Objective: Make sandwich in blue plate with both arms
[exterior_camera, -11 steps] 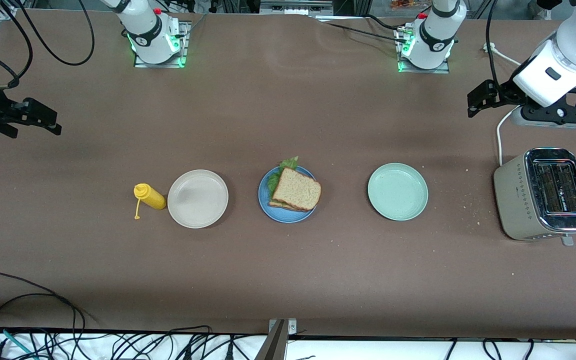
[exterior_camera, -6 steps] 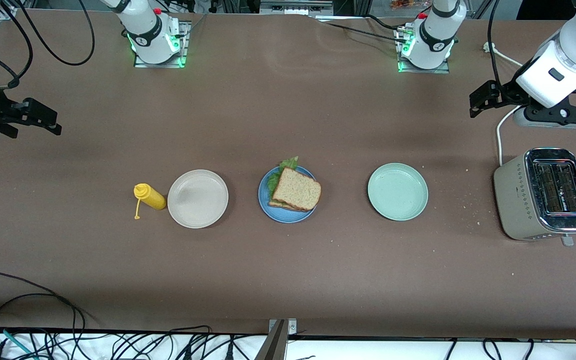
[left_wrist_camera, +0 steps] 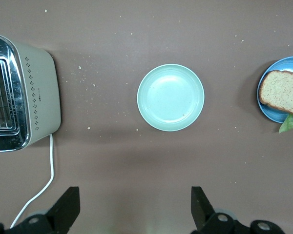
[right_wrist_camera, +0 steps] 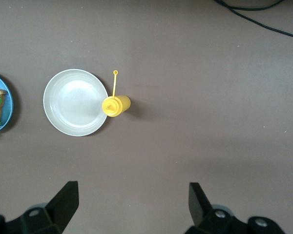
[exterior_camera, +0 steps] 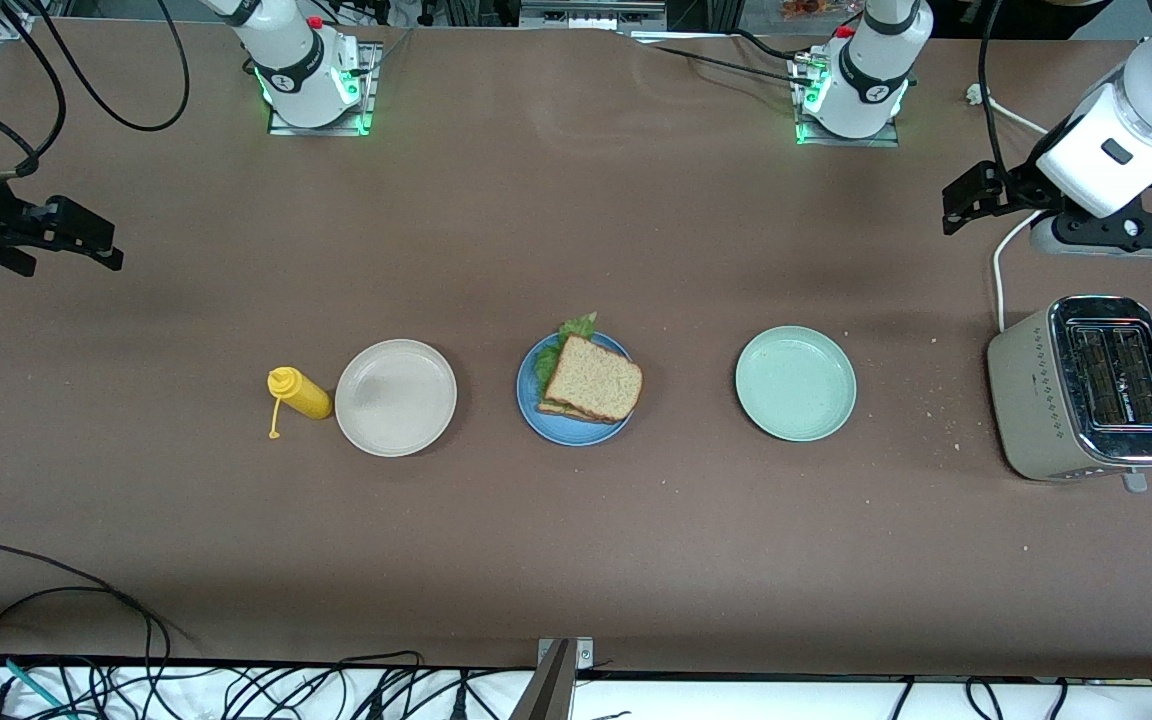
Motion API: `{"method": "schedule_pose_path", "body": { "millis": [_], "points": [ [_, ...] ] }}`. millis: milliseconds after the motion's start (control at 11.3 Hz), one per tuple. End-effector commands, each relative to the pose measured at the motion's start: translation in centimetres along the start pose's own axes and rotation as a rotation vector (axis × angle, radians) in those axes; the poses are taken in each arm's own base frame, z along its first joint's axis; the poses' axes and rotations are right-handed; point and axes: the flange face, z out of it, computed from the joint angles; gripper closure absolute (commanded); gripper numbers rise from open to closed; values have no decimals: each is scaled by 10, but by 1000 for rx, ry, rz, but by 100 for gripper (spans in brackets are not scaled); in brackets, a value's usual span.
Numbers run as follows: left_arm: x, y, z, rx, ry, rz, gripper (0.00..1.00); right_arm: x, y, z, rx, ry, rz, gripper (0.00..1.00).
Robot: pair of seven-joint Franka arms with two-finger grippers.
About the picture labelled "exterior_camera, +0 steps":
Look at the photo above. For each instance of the grey metal box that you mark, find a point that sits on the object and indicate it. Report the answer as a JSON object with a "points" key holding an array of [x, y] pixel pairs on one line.
{"points": [[586, 15]]}

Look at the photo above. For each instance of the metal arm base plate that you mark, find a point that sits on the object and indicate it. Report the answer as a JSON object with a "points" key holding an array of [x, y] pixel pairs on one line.
{"points": [[286, 130], [846, 142]]}

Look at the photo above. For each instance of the blue plate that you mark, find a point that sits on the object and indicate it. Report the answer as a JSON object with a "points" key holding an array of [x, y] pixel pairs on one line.
{"points": [[576, 437]]}

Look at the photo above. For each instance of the brown toast bread slice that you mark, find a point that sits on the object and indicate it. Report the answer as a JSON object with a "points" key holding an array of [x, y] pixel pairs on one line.
{"points": [[591, 380], [554, 407]]}

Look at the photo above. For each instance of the orange packet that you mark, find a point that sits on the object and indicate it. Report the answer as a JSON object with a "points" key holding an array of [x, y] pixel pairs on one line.
{"points": [[816, 8]]}

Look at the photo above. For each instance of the beige chrome toaster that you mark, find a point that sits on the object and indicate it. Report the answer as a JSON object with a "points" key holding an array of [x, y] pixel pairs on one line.
{"points": [[1036, 400]]}

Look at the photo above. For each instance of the aluminium camera post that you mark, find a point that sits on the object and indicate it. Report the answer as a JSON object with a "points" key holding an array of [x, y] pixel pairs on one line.
{"points": [[554, 690]]}

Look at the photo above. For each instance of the yellow squeeze bottle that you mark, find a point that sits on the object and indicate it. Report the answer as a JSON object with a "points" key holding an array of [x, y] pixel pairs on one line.
{"points": [[304, 395]]}

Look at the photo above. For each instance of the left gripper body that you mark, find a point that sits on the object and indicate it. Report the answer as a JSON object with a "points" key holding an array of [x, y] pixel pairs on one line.
{"points": [[1022, 186]]}

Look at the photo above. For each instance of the green lettuce leaf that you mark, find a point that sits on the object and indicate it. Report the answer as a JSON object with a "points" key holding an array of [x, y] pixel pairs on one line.
{"points": [[576, 328]]}

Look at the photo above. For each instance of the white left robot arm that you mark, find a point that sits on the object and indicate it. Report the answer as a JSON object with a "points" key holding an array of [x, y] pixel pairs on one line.
{"points": [[866, 80]]}

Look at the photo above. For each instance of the beige plate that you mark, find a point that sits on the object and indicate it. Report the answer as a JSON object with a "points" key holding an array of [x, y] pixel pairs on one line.
{"points": [[396, 400]]}

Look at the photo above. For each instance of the green plate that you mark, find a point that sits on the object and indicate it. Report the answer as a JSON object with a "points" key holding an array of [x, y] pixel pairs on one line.
{"points": [[796, 385]]}

